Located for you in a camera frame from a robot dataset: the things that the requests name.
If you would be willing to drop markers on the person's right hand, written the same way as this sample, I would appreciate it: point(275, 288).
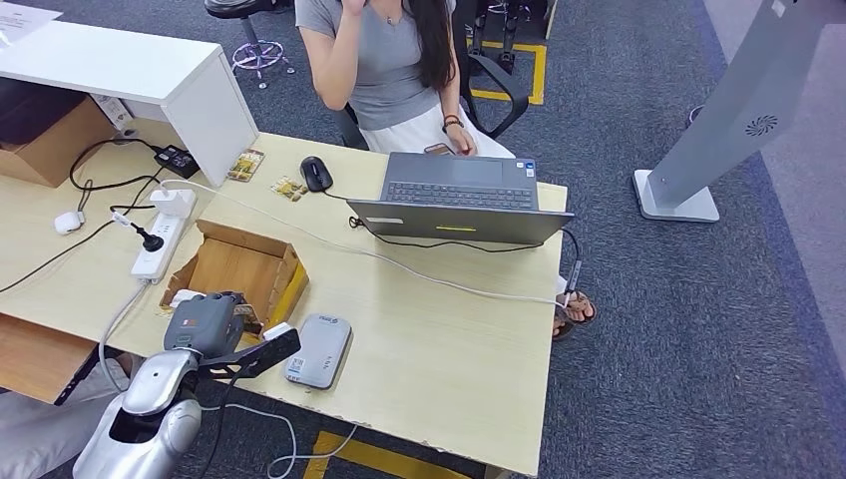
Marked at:
point(353, 5)

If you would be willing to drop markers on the person's left hand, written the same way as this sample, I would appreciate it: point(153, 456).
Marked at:
point(461, 140)

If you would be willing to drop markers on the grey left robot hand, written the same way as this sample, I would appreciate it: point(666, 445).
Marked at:
point(201, 324)

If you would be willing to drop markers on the black smartphone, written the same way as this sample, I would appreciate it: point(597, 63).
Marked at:
point(437, 149)

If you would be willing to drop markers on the brown patterned room key card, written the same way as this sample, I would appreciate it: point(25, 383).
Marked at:
point(251, 320)

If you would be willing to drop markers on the cardboard box yellow rim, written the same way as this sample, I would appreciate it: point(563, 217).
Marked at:
point(231, 264)

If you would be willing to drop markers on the black computer mouse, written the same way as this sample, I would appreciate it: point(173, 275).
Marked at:
point(316, 174)

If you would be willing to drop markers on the patterned ID card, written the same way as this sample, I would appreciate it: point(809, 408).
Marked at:
point(289, 189)

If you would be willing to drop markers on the person's right forearm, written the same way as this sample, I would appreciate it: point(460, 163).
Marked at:
point(338, 59)

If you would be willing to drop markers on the person's left forearm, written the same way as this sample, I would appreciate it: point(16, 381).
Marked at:
point(453, 99)

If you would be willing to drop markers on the white paper card sleeve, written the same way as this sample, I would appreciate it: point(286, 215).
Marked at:
point(185, 299)

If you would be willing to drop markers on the person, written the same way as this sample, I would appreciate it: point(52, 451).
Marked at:
point(390, 73)

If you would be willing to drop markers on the grey white card reader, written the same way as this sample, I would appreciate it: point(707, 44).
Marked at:
point(318, 350)

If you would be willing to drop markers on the patterned yellow green card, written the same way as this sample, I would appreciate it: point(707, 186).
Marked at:
point(246, 165)

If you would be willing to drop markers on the person's leg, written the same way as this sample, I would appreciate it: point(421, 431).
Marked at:
point(33, 430)

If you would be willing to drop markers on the person's sandalled foot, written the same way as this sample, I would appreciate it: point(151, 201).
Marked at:
point(563, 328)
point(581, 307)

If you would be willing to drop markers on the grey laptop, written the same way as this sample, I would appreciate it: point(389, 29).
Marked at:
point(456, 198)

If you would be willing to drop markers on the white power strip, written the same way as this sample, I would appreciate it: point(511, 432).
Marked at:
point(156, 263)

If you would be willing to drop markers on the black power plug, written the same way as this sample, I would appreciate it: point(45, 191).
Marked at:
point(151, 243)

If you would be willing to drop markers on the yellow floor tape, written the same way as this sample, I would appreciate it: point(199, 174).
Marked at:
point(541, 74)
point(383, 457)

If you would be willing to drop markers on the black stool chrome base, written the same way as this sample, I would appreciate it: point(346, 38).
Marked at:
point(256, 53)

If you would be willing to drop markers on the black stand legs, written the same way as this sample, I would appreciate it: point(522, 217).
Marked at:
point(496, 33)

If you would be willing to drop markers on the white charger block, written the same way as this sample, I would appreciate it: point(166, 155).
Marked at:
point(173, 203)

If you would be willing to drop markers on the chrome star base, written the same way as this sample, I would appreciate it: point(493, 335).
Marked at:
point(522, 6)

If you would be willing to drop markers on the pale wooden board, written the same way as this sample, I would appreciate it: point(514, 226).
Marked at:
point(551, 16)

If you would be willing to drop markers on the black power adapter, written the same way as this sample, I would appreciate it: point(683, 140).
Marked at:
point(177, 162)

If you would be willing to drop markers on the brown wooden drawer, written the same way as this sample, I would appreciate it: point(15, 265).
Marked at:
point(40, 357)

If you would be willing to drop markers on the small white rounded case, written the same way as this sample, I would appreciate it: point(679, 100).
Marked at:
point(68, 223)

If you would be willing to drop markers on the grey usb adapter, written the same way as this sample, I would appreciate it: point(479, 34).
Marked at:
point(574, 274)

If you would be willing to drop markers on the brown cardboard carton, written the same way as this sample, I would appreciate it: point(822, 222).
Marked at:
point(59, 149)

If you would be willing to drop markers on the white printed box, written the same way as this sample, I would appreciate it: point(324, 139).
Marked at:
point(111, 111)

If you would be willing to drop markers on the white desk shelf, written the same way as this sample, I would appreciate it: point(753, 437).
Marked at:
point(125, 69)

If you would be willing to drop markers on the grey kiosk stand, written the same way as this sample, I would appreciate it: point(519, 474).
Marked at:
point(740, 112)

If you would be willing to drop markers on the white printed paper sheet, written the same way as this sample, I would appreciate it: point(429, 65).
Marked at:
point(23, 18)

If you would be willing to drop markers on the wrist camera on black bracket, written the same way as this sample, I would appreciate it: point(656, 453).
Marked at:
point(277, 350)

